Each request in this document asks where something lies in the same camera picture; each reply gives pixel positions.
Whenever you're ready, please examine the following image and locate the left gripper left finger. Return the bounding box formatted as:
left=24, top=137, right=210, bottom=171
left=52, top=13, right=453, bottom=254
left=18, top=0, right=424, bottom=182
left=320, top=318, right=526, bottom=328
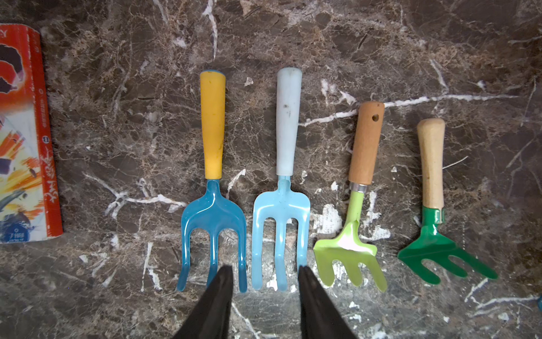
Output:
left=173, top=266, right=234, bottom=338

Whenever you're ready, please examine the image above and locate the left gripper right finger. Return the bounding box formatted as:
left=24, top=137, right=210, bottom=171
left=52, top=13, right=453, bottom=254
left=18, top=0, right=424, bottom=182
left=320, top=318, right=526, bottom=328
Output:
left=298, top=266, right=357, bottom=339

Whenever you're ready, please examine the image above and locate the yellow handle teal fork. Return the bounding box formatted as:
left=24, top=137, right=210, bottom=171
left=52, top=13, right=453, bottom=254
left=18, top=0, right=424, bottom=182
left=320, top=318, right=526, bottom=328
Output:
left=176, top=70, right=248, bottom=293

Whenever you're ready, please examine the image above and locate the white handle lightblue fork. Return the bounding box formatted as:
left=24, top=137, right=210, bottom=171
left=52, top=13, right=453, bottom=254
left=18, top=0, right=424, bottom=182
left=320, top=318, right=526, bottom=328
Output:
left=251, top=67, right=311, bottom=291

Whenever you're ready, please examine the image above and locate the red comic book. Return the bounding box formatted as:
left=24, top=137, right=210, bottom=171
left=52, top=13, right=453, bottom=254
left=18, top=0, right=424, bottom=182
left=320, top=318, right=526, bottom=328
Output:
left=1, top=23, right=64, bottom=244

